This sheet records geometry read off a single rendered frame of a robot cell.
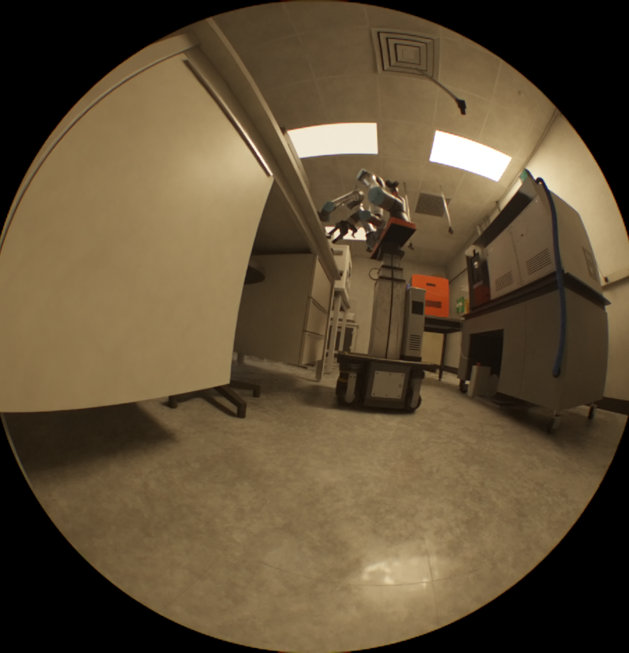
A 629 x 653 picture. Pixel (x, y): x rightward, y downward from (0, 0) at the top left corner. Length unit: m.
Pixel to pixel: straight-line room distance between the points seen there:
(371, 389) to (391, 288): 0.59
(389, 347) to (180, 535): 1.15
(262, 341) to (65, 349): 0.98
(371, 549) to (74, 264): 0.57
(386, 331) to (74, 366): 1.19
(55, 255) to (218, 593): 0.43
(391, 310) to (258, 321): 0.78
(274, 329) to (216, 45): 1.19
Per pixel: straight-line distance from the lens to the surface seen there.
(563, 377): 1.14
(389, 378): 1.01
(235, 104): 0.61
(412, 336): 1.12
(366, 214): 1.41
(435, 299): 2.12
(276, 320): 1.08
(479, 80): 2.75
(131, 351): 0.33
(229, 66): 0.60
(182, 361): 0.38
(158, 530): 0.40
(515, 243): 1.62
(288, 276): 1.12
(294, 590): 0.34
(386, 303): 1.16
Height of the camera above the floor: 0.33
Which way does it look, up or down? 4 degrees up
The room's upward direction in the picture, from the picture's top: 8 degrees clockwise
